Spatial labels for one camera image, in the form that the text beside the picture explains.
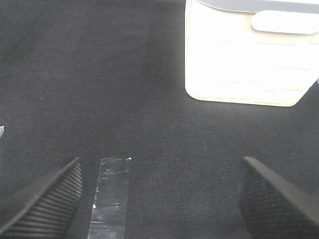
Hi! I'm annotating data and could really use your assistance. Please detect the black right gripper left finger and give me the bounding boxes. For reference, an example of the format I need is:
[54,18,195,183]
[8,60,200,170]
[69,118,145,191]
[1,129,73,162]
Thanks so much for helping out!
[0,157,83,239]

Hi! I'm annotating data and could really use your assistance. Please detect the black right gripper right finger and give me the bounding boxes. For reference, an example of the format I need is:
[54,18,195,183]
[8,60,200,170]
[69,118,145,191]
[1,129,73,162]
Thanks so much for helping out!
[238,157,319,239]

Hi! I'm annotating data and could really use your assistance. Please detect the clear tape strip right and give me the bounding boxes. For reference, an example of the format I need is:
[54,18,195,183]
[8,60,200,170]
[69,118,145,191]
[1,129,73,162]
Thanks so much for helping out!
[88,158,131,239]

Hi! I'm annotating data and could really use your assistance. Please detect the clear tape strip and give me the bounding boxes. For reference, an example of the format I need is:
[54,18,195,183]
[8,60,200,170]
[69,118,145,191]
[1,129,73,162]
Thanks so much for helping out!
[88,158,131,239]
[0,125,4,137]

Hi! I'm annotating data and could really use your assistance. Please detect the clear tape strip centre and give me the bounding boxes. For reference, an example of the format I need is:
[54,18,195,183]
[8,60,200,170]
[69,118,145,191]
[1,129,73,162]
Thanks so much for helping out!
[0,125,4,137]

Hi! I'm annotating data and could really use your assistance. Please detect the black table cloth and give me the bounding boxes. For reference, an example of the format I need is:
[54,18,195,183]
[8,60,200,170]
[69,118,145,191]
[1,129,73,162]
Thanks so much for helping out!
[0,0,319,239]

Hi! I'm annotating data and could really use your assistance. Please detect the cream plastic storage bin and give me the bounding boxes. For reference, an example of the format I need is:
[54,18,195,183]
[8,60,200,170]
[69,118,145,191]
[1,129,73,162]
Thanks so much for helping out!
[184,0,319,107]

